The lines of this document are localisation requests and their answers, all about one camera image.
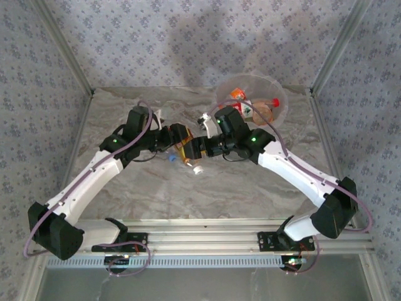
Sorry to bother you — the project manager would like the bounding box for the red cap red-white label bottle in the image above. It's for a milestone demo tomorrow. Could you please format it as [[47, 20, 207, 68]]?
[[236, 97, 281, 127]]

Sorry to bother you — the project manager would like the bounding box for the clear plastic bin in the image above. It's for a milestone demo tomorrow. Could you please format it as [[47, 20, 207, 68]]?
[[215, 73, 289, 128]]

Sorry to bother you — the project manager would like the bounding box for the small controller board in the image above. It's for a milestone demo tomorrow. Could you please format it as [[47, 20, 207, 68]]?
[[104, 254, 131, 274], [279, 255, 306, 273]]

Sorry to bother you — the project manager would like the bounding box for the aluminium side rail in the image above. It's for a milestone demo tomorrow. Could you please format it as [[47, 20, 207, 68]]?
[[26, 90, 95, 301]]

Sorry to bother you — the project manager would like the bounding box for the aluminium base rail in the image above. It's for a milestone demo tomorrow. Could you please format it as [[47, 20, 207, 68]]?
[[70, 218, 376, 255]]

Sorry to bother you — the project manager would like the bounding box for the aluminium corner post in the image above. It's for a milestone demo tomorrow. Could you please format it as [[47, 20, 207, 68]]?
[[311, 0, 373, 92], [31, 0, 95, 97]]

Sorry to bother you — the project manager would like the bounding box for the grey slotted cable duct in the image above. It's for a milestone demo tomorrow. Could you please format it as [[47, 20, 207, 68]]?
[[46, 254, 303, 269]]

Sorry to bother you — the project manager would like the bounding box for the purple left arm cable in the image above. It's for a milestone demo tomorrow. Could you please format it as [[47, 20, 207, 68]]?
[[23, 100, 154, 278]]

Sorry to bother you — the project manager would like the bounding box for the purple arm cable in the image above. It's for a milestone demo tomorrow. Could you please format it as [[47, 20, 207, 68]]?
[[23, 100, 154, 278], [209, 99, 373, 275]]

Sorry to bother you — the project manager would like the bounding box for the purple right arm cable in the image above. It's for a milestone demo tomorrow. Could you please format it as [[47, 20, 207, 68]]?
[[209, 99, 373, 275]]

